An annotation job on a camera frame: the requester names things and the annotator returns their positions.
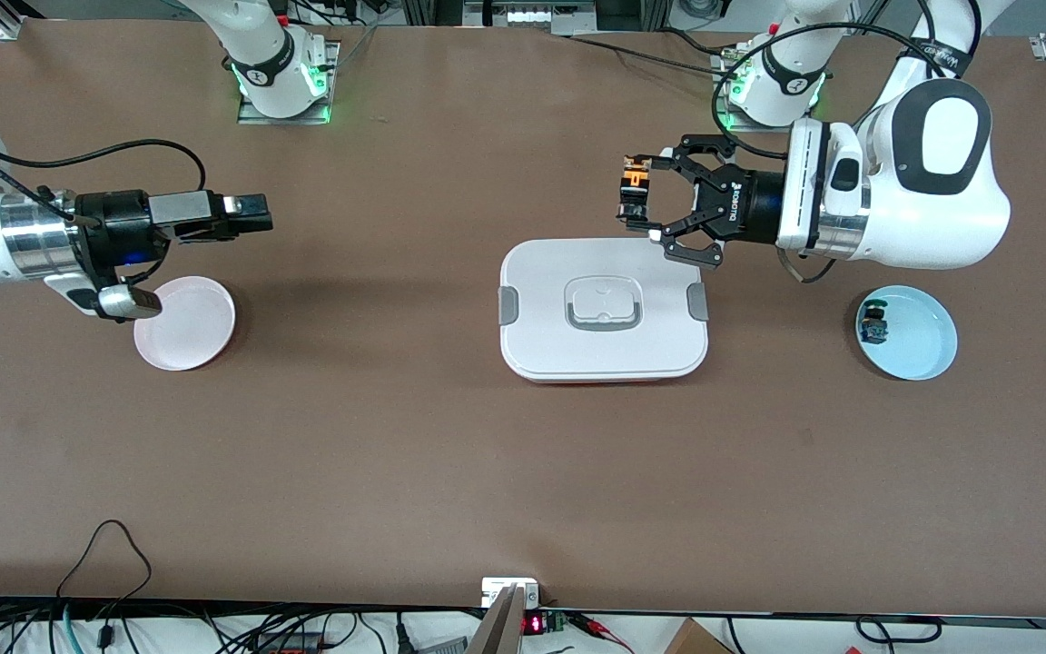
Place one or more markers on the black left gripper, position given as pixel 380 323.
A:
pixel 745 210

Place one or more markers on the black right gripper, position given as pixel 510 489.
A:
pixel 120 227

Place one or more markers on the orange push-button switch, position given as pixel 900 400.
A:
pixel 636 177

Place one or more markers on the white lidded storage box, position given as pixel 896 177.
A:
pixel 605 354

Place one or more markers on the brown cardboard box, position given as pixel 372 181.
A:
pixel 695 640

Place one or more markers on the pale pink round plate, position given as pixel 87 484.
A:
pixel 196 331

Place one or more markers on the small dark blue part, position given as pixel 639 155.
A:
pixel 873 324

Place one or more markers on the white power strip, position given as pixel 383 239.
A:
pixel 532 16

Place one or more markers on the light blue round plate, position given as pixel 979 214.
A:
pixel 918 336

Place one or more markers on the white socket block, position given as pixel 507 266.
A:
pixel 496 589

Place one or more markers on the red clip lead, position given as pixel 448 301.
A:
pixel 600 629

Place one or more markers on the red digit display module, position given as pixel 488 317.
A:
pixel 534 624

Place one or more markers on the aluminium profile bar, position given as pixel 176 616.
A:
pixel 498 631

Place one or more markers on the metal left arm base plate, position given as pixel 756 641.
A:
pixel 759 128

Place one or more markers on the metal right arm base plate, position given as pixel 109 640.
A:
pixel 287 119

